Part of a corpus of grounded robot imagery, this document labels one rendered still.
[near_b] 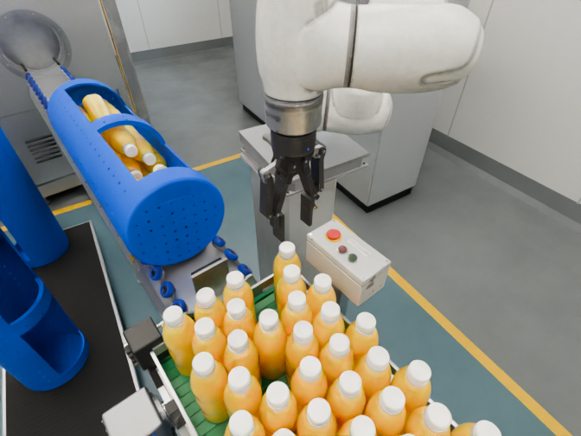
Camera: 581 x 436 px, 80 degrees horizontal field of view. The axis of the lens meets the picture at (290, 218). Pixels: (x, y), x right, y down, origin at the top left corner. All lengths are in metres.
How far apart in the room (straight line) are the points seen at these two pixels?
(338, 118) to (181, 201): 0.57
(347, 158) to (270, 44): 0.85
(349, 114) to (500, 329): 1.57
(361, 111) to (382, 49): 0.70
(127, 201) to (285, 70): 0.59
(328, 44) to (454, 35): 0.15
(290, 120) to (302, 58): 0.09
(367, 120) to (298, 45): 0.75
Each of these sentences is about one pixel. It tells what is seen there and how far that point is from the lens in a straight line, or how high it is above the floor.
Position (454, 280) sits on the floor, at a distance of 2.43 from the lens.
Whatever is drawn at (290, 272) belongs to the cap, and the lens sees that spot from 0.81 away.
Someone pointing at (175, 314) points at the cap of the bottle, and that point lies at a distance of 0.78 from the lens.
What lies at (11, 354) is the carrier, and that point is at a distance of 1.76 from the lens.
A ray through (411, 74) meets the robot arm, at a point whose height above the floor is 1.58.
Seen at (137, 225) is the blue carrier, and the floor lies 1.15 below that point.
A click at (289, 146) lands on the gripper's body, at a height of 1.46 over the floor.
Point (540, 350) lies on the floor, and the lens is 2.36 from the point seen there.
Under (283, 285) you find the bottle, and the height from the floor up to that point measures 1.08.
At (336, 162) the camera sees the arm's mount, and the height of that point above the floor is 1.06.
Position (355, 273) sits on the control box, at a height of 1.10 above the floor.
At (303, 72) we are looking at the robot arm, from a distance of 0.49.
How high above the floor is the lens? 1.74
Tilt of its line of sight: 42 degrees down
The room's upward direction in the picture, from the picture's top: straight up
